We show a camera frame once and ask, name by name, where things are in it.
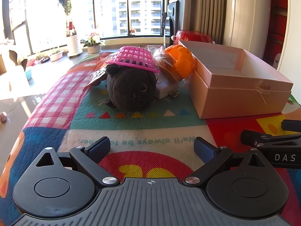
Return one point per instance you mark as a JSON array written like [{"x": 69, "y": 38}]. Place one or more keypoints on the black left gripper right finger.
[{"x": 215, "y": 160}]

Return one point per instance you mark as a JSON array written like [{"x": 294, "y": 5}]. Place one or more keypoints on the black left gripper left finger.
[{"x": 87, "y": 160}]

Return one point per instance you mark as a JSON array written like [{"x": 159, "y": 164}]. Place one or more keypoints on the colourful patterned bed quilt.
[{"x": 156, "y": 142}]

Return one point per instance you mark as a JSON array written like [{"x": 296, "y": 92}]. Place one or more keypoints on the pink cardboard box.
[{"x": 231, "y": 82}]

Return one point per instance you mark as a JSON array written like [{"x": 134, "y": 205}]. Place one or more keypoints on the black plush cat toy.
[{"x": 130, "y": 89}]

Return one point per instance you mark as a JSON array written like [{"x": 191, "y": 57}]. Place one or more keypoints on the white adapter box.
[{"x": 165, "y": 88}]

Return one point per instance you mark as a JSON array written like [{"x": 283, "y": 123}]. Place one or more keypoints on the clear plastic wrapper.
[{"x": 159, "y": 58}]

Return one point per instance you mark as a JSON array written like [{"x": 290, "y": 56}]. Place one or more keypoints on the orange plastic ball toy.
[{"x": 179, "y": 62}]

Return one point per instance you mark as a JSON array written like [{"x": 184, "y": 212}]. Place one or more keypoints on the small white bowl planter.
[{"x": 56, "y": 55}]

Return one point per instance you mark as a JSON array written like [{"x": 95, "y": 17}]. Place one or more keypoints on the small flowering potted plant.
[{"x": 94, "y": 43}]

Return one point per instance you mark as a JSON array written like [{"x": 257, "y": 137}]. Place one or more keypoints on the pink plastic mesh basket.
[{"x": 135, "y": 57}]

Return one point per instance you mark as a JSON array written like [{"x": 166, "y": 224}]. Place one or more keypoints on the red round container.
[{"x": 186, "y": 35}]

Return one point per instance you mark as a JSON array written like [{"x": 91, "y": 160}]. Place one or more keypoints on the black chair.
[{"x": 170, "y": 23}]

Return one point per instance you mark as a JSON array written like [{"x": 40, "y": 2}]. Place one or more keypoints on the beige curtain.
[{"x": 205, "y": 16}]

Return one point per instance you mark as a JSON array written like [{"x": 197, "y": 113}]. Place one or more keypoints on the tall plant in white pot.
[{"x": 73, "y": 42}]

